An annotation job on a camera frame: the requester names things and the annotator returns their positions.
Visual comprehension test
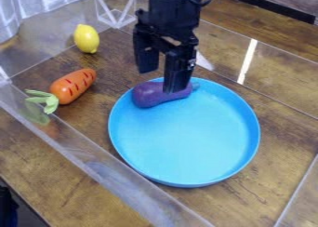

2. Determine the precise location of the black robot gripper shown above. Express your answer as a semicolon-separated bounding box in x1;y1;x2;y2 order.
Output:
133;0;202;93

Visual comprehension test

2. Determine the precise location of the purple toy eggplant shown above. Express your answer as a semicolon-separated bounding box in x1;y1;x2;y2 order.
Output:
133;81;201;108

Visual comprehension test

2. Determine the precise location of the blue round tray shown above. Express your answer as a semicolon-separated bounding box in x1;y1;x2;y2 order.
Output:
109;77;261;188

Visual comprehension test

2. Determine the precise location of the yellow toy lemon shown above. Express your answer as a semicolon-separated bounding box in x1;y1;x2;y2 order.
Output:
74;24;99;54

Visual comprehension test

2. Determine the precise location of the orange toy carrot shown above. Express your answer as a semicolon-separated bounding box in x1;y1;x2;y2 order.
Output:
27;68;98;114

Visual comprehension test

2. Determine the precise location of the clear acrylic front barrier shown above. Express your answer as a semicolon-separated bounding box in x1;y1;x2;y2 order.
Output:
0;79;214;227

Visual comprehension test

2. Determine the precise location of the clear acrylic corner bracket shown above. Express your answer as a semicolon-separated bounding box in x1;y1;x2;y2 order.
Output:
95;0;137;29

